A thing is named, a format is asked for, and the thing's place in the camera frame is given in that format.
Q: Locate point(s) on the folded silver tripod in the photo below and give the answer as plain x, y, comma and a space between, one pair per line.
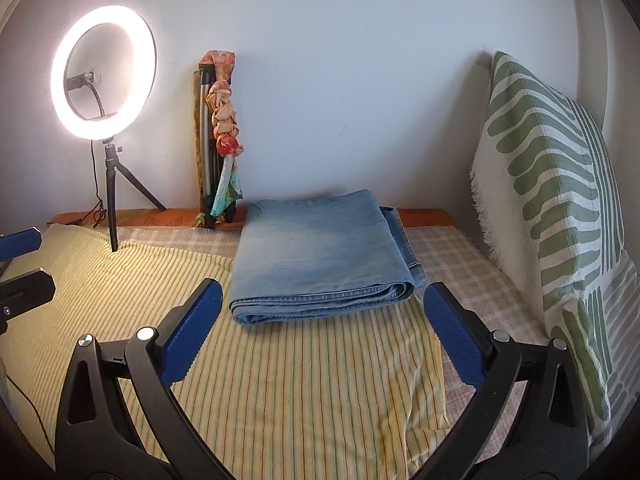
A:
206, 160

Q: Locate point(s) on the green patterned white cushion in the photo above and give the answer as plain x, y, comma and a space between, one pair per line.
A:
540, 160
600, 340

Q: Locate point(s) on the black mini tripod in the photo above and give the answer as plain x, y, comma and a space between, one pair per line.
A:
111, 200

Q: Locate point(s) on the light blue denim pants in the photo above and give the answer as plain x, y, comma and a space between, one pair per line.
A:
320, 255

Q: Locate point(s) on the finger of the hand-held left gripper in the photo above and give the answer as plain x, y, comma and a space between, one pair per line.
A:
20, 244
30, 290

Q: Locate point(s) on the pink checked bedspread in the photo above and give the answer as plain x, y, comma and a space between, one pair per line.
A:
460, 260

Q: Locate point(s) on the yellow striped cloth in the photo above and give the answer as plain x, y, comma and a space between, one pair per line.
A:
300, 385

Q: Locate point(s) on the knotted colourful scarf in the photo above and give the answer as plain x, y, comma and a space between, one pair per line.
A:
227, 120

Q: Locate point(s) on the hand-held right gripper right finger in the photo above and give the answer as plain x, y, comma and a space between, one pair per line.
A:
455, 335

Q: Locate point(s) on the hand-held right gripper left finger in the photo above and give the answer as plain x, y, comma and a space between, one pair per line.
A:
195, 325

